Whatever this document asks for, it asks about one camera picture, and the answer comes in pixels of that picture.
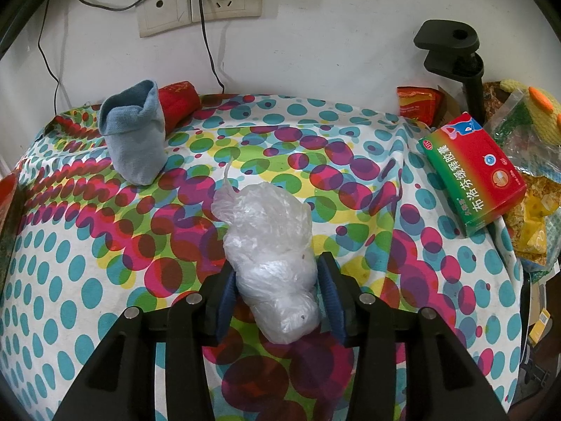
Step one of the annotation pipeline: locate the red orange snack packet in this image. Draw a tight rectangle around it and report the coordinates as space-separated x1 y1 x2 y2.
397 86 443 126

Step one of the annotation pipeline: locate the red fabric pouch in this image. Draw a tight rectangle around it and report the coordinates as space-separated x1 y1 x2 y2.
158 81 201 134

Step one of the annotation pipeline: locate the black clamp stand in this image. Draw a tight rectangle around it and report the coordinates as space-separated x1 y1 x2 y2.
414 20 486 123

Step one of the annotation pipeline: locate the black adapter cable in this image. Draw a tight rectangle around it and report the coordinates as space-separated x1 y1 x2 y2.
197 0 226 94

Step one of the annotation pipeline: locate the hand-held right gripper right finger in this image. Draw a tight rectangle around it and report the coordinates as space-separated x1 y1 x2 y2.
316 252 511 421

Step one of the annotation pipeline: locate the red and green medicine box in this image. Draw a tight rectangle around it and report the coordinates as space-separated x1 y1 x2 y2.
417 113 528 238

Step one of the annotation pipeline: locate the small yellow box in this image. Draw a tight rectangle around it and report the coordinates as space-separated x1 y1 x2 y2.
528 309 550 343

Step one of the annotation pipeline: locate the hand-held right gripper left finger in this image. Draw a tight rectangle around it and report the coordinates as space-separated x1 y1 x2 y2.
53 267 239 421

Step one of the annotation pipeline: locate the clear plastic bag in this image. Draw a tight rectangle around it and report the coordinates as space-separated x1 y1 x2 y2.
210 158 322 343

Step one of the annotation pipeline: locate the clear bag of yellow snacks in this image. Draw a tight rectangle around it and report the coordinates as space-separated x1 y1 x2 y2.
491 88 561 268

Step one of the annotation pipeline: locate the blue sock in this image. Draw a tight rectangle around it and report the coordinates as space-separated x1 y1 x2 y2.
97 80 166 186

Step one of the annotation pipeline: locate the polka dot tablecloth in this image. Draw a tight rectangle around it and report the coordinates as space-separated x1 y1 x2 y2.
0 92 527 421

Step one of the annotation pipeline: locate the thin black hanging cable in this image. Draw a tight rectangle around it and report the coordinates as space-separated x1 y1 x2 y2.
37 0 62 115

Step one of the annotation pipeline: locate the yellow plush toy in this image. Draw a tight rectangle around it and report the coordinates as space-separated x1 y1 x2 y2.
500 79 561 145

